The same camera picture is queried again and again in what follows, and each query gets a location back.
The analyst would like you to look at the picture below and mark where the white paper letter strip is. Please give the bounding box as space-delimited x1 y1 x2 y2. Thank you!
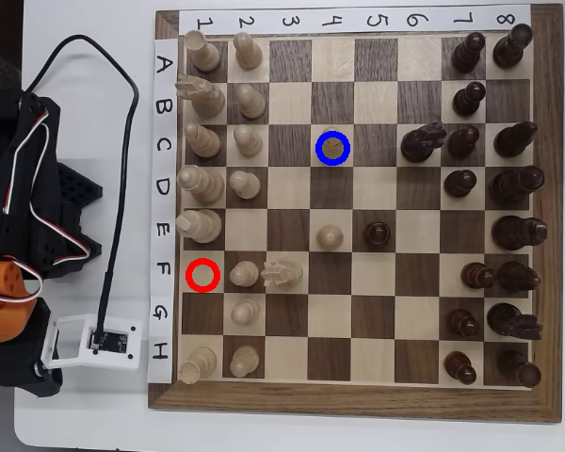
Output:
146 37 179 385

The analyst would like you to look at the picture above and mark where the dark wooden queen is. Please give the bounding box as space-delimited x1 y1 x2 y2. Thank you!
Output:
489 165 546 206

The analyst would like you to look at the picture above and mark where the light wooden bishop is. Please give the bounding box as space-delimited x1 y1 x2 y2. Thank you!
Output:
184 122 222 159
319 128 346 162

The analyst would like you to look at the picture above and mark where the light wooden rook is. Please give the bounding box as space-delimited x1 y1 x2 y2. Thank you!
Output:
182 29 222 73
177 347 218 385

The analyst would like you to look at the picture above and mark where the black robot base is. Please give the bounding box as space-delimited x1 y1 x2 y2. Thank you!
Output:
51 159 104 283

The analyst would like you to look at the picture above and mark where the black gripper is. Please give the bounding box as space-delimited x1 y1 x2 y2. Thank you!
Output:
0 298 63 400

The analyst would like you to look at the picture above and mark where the dark wooden rook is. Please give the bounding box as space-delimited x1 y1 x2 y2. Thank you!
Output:
496 350 543 389
492 23 533 70

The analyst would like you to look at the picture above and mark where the wooden chessboard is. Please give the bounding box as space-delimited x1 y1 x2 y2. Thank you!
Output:
146 3 565 425

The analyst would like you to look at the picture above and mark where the dark wooden pawn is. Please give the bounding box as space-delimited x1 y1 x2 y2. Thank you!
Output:
445 308 481 339
446 124 481 160
443 169 478 199
450 31 487 74
444 350 478 386
452 81 488 118
363 221 391 250
460 262 498 291

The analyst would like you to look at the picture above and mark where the white paper number strip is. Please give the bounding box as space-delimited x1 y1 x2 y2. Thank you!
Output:
178 4 533 36

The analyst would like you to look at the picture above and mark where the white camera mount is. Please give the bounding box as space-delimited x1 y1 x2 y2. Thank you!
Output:
40 314 142 374

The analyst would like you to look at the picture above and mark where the dark wooden king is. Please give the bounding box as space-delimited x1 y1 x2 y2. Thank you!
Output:
492 215 549 251

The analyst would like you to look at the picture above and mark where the light wooden king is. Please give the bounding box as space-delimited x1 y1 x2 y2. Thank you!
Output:
175 208 223 245

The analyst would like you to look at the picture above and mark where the black camera cable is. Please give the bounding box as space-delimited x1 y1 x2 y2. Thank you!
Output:
25 35 140 352

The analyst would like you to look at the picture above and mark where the light wooden pawn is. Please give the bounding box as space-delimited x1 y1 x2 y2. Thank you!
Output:
227 169 262 200
229 260 260 287
315 224 345 251
236 83 267 120
229 346 261 379
233 124 264 158
230 299 261 326
232 31 264 71

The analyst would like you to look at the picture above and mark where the dark wooden bishop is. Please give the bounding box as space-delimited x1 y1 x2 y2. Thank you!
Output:
497 261 543 293
492 121 539 159

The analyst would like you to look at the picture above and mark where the light wooden queen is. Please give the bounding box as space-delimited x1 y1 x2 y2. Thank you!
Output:
176 165 226 205

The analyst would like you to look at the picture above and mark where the dark wooden knight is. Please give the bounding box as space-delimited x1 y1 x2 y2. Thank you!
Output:
399 121 448 165
487 302 545 342

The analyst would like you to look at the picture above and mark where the light wooden knight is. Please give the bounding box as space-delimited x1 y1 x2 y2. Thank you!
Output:
260 257 304 291
174 73 227 119

